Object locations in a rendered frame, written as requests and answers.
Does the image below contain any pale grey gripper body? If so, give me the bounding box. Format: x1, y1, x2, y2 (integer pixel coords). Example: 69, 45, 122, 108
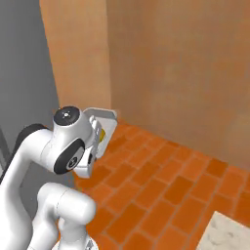
74, 146, 100, 180

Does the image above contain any grey fridge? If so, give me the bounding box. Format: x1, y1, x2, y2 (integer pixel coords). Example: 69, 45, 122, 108
0, 0, 77, 220

